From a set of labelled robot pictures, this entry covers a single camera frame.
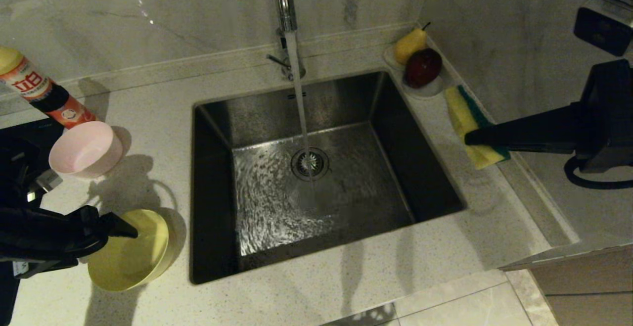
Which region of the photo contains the green and yellow sponge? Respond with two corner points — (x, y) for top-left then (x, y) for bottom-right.
(445, 85), (511, 170)

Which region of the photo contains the pink plastic bowl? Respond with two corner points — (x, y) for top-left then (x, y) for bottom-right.
(48, 121), (124, 179)

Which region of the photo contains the dish soap bottle orange label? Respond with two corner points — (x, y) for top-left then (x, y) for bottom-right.
(0, 46), (98, 130)

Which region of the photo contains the stainless steel sink basin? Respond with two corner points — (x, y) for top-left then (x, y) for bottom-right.
(189, 70), (465, 284)

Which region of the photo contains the yellow plastic bowl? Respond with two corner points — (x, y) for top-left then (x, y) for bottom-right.
(88, 209), (175, 292)

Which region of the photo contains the black glass cooktop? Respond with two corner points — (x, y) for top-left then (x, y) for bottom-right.
(0, 120), (65, 324)

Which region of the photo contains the small white dish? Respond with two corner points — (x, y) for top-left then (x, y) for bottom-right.
(382, 44), (446, 100)

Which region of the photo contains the dark red apple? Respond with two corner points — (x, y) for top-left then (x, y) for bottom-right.
(403, 48), (442, 89)

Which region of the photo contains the yellow pear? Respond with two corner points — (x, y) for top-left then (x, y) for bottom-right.
(393, 23), (430, 66)

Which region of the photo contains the wood tone cabinet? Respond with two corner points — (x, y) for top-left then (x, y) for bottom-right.
(529, 249), (633, 326)

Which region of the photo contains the round metal drain strainer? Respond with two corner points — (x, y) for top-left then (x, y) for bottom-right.
(291, 148), (330, 182)

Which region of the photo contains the running water stream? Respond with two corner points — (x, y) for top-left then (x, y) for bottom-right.
(286, 32), (315, 168)

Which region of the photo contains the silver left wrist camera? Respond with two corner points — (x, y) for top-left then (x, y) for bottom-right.
(27, 168), (63, 203)

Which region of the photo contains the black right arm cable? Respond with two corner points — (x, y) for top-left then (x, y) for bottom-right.
(565, 155), (633, 190)

